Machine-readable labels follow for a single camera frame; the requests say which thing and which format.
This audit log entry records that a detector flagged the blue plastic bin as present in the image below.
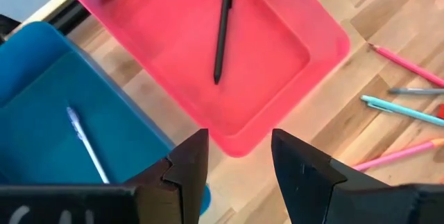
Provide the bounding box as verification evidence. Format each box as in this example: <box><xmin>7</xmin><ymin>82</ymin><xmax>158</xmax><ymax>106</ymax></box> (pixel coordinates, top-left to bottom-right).
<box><xmin>0</xmin><ymin>21</ymin><xmax>212</xmax><ymax>214</ymax></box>

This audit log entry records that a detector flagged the black pen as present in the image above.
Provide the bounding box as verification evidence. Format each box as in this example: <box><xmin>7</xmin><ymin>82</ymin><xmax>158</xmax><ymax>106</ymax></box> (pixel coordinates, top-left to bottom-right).
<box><xmin>213</xmin><ymin>0</ymin><xmax>235</xmax><ymax>85</ymax></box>

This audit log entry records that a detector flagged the pink plastic bin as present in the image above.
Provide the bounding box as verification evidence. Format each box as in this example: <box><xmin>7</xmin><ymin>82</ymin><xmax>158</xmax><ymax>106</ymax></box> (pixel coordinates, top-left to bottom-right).
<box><xmin>69</xmin><ymin>0</ymin><xmax>351</xmax><ymax>158</ymax></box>

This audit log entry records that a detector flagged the pink pencil with orange eraser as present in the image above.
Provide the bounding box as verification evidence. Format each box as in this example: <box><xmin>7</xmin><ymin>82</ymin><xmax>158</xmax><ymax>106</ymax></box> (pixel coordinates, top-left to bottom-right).
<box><xmin>368</xmin><ymin>42</ymin><xmax>444</xmax><ymax>88</ymax></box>

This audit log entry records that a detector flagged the pale grey-blue pen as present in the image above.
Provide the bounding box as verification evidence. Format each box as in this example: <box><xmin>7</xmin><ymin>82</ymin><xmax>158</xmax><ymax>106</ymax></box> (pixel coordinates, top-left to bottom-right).
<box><xmin>65</xmin><ymin>105</ymin><xmax>111</xmax><ymax>184</ymax></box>

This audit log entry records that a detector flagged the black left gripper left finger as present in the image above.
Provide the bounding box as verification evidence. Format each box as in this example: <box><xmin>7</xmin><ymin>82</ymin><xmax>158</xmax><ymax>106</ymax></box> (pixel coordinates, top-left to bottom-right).
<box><xmin>0</xmin><ymin>128</ymin><xmax>210</xmax><ymax>224</ymax></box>

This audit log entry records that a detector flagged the cyan pen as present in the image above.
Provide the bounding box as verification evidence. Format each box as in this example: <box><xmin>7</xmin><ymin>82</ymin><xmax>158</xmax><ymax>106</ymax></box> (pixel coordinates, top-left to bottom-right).
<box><xmin>359</xmin><ymin>94</ymin><xmax>444</xmax><ymax>127</ymax></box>

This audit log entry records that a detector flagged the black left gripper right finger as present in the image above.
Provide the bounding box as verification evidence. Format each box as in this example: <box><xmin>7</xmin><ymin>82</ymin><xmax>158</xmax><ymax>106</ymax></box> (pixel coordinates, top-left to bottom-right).
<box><xmin>271</xmin><ymin>128</ymin><xmax>444</xmax><ymax>224</ymax></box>

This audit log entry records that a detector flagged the pink pen with orange cap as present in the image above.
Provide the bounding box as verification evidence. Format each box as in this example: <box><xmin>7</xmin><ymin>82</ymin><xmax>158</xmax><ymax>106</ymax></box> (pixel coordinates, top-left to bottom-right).
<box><xmin>352</xmin><ymin>137</ymin><xmax>444</xmax><ymax>172</ymax></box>

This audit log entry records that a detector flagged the black aluminium table frame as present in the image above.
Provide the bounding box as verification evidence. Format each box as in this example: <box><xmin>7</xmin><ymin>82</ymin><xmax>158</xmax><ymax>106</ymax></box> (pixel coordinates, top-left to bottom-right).
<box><xmin>0</xmin><ymin>0</ymin><xmax>91</xmax><ymax>44</ymax></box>

